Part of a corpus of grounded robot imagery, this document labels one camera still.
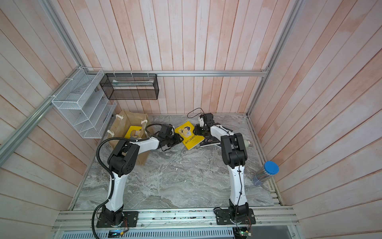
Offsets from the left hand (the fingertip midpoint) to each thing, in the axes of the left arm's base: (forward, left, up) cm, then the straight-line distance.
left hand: (182, 141), depth 102 cm
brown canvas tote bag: (+6, +36, +9) cm, 37 cm away
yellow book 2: (+1, -6, 0) cm, 6 cm away
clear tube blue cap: (-28, -45, +17) cm, 55 cm away
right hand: (+9, -10, +1) cm, 13 cm away
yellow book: (0, +32, +9) cm, 33 cm away
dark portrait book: (0, -18, +2) cm, 18 cm away
